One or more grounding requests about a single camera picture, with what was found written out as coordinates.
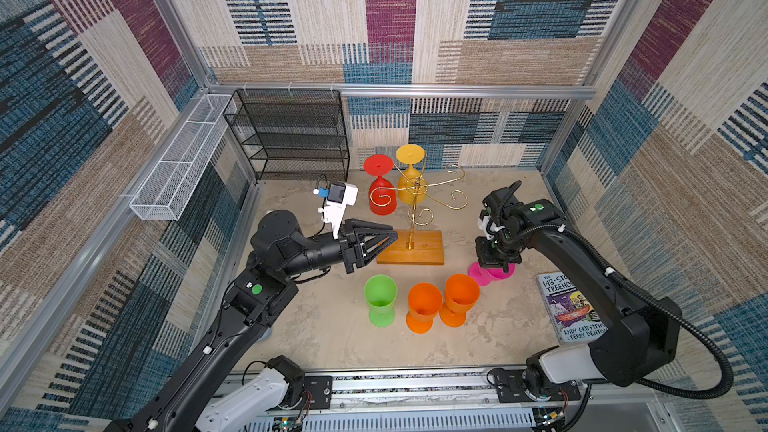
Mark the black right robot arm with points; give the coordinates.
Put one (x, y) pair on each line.
(642, 331)

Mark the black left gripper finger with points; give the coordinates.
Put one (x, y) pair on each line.
(373, 244)
(366, 228)

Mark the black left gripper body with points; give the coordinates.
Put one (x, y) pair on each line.
(347, 254)

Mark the small orange wine glass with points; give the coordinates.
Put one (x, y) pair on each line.
(424, 303)

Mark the red wine glass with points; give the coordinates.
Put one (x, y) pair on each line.
(382, 196)

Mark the large orange wine glass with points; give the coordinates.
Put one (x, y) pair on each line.
(461, 295)

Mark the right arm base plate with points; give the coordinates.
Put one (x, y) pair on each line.
(523, 386)

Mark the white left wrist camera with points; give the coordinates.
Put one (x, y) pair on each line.
(338, 196)

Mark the gold wire wine glass rack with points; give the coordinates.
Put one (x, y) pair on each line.
(417, 245)

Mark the pink wine glass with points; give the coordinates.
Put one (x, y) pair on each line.
(483, 276)

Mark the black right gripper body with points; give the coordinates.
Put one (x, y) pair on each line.
(498, 251)

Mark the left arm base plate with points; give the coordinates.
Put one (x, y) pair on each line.
(313, 392)

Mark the green wine glass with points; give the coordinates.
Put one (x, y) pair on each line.
(380, 293)

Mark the white wire basket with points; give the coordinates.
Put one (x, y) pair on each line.
(166, 192)

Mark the printed booklet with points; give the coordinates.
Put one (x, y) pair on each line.
(573, 317)

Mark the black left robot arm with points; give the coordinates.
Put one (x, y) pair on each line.
(250, 307)

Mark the black mesh shelf rack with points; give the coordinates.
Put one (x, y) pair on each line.
(291, 134)

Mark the yellow wine glass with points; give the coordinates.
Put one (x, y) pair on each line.
(410, 155)

